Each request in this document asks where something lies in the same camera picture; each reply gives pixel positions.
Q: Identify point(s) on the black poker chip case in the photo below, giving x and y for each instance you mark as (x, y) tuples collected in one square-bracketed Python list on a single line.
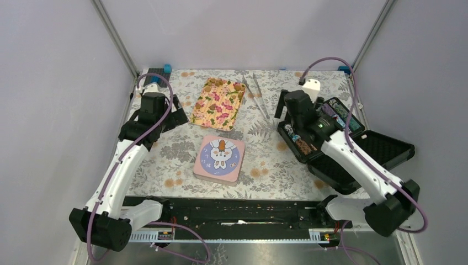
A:
[(384, 150)]

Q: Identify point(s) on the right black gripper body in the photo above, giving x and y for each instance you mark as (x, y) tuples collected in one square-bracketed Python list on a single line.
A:
[(295, 126)]

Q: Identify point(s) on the silver tin lid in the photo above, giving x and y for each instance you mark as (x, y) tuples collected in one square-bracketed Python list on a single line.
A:
[(219, 156)]

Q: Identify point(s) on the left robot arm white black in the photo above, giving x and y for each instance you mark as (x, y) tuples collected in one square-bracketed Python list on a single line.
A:
[(102, 221)]

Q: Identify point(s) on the compartmented metal chocolate tin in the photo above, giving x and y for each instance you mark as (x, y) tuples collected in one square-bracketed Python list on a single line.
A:
[(228, 179)]

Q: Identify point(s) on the grey lego baseplate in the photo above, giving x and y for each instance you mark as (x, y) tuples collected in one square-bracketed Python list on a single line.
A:
[(153, 79)]

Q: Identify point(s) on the blue corner bracket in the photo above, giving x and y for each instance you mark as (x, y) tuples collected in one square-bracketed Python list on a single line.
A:
[(345, 69)]

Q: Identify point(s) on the floral table mat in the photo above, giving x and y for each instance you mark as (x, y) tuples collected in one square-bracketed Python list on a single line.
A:
[(269, 169)]

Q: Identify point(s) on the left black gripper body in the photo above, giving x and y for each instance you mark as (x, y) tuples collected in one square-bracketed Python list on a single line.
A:
[(173, 120)]

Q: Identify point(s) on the floral rectangular tray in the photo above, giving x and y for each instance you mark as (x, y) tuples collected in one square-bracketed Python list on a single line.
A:
[(218, 104)]

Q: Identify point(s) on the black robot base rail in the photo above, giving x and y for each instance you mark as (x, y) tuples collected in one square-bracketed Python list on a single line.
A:
[(184, 220)]

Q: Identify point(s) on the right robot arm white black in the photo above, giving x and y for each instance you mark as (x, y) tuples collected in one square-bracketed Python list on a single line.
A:
[(391, 200)]

